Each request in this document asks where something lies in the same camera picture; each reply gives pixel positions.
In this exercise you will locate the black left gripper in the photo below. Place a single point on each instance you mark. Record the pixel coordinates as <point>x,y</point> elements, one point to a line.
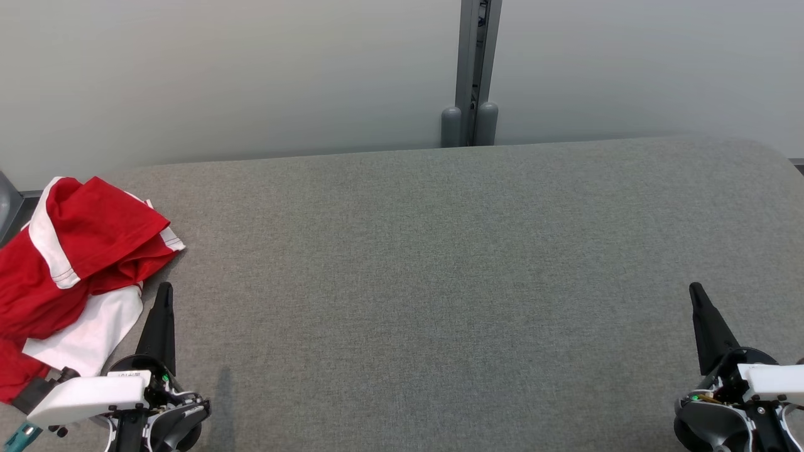
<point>160,386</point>

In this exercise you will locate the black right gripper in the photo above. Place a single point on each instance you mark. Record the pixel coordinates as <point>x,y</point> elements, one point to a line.
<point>722,380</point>

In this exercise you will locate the red white Bulls jersey shirt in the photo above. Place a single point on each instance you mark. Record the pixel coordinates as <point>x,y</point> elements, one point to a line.
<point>119,232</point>

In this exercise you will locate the red shorts with white stripes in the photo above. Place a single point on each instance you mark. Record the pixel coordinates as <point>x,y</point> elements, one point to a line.
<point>31,289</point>

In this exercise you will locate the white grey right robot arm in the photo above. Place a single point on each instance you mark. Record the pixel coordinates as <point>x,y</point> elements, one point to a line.
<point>710,430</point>

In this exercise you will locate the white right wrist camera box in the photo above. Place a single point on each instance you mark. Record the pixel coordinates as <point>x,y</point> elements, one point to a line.
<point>776,380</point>

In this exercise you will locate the grey slanted metal frame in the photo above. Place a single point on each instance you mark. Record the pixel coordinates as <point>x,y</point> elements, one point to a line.
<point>7,204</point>

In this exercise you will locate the grey rounded post foot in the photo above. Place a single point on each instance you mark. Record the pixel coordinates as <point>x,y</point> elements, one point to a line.
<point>487,125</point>
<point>451,129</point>

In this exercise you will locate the grey slotted partition post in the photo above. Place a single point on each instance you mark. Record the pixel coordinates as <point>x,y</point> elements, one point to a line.
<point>468,63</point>

